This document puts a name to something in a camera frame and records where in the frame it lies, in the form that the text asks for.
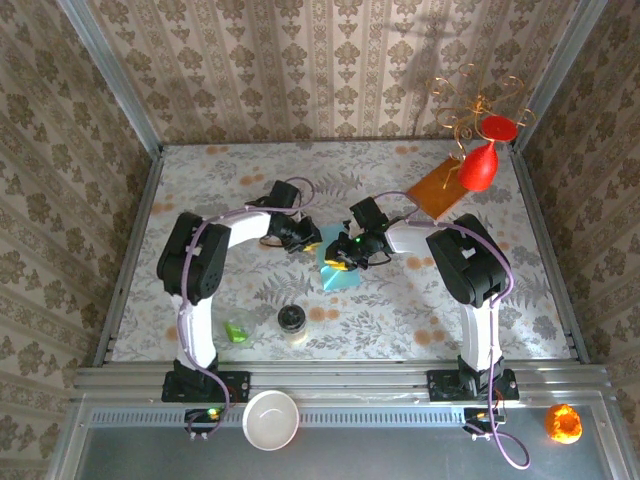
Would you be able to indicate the light blue cloth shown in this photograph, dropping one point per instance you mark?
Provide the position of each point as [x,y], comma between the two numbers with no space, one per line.
[340,281]

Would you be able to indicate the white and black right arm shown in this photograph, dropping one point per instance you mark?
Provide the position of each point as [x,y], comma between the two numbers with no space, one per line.
[477,335]

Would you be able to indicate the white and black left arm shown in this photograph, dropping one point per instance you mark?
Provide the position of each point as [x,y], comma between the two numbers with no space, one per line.
[200,330]

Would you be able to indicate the small jar with black lid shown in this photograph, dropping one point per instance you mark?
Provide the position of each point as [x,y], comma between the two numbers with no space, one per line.
[291,316]

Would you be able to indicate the orange wooden board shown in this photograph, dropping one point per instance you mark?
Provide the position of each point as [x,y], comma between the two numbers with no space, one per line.
[435,195]

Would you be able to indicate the clear glass cup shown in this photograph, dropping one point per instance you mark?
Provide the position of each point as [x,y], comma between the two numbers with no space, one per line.
[247,320]

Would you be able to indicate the green object in cup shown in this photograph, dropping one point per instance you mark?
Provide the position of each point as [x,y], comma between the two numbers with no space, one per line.
[235,332]

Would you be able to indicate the red wine glass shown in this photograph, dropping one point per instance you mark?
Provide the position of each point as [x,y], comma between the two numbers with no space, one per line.
[479,167]

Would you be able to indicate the white bowl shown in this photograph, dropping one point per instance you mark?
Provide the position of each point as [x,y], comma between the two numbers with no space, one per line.
[260,430]

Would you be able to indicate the orange hollow fruit shell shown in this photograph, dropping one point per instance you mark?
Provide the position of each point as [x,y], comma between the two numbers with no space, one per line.
[555,425]

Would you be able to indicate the wide aluminium extrusion rail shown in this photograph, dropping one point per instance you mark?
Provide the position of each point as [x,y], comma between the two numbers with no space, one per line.
[340,377]

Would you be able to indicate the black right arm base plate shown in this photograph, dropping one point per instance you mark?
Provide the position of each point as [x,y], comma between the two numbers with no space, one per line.
[440,385]

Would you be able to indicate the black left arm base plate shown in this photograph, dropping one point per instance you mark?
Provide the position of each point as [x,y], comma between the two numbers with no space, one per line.
[235,382]

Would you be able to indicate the aluminium table edge rail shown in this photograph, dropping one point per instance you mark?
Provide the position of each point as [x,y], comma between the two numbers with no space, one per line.
[131,260]
[550,260]

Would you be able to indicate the aluminium frame post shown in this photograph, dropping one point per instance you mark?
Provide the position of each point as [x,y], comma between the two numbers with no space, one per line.
[110,75]
[560,75]

